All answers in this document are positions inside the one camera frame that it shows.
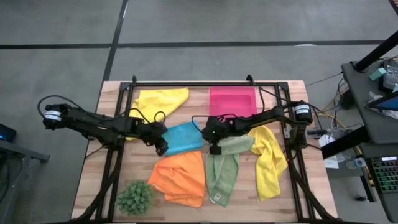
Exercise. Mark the grey metal mounting bracket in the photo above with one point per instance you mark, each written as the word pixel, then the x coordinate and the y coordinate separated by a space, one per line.
pixel 287 132

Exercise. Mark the blue microfiber towel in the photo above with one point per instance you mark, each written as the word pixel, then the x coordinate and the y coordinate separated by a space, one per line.
pixel 183 138

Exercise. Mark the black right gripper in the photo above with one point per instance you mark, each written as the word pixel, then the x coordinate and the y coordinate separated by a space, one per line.
pixel 219 130

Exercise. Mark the laptop with blue screen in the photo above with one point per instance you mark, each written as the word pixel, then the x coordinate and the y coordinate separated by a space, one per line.
pixel 388 104

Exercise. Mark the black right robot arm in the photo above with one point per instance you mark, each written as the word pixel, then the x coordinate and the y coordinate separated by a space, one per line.
pixel 264 116

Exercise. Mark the white cardboard hang tag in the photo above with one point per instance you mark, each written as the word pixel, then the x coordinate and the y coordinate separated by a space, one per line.
pixel 217 197
pixel 155 187

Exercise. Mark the black device blue light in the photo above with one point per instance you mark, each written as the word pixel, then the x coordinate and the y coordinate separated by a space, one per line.
pixel 7 133

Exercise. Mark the black metal beam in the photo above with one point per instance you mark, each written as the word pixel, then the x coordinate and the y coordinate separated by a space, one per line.
pixel 345 141

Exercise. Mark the orange microfiber towel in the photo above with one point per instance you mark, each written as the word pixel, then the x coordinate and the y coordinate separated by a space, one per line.
pixel 180 180

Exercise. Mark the clear plastic water bottle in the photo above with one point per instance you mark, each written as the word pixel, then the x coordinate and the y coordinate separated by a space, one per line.
pixel 357 163

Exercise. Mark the artificial green potted plant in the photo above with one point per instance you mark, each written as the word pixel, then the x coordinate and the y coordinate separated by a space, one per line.
pixel 135 199

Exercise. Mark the green microfiber towel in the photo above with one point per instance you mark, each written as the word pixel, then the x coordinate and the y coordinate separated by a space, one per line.
pixel 222 171

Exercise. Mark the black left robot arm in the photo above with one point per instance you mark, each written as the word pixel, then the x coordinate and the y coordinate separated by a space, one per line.
pixel 93 123

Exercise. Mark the black electronic device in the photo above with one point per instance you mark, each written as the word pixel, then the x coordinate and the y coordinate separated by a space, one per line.
pixel 390 77

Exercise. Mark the grey desk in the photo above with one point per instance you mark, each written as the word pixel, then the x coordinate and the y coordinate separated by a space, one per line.
pixel 357 102

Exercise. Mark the yellow microfiber towel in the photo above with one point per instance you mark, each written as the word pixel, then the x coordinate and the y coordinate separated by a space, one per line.
pixel 269 161
pixel 158 99

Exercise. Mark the pink plastic tray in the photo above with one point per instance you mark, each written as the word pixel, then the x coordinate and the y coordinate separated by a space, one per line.
pixel 231 101

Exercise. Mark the white paper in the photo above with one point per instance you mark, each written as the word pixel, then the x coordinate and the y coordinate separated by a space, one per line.
pixel 329 161

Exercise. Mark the black table clamp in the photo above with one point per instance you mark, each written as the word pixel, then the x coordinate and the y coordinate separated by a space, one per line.
pixel 134 79
pixel 250 80

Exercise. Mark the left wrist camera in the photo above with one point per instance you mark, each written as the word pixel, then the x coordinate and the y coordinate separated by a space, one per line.
pixel 162 149

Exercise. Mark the teal box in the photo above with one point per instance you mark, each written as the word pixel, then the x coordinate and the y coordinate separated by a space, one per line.
pixel 377 74

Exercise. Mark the grey metal bench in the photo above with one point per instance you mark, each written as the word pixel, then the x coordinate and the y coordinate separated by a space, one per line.
pixel 18 149

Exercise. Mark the backlit black keyboard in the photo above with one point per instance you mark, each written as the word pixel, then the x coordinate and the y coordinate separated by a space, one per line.
pixel 385 174

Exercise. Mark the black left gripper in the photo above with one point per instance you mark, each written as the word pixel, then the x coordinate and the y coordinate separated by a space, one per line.
pixel 150 132

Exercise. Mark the black metal post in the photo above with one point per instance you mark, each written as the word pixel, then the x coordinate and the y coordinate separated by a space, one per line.
pixel 376 51

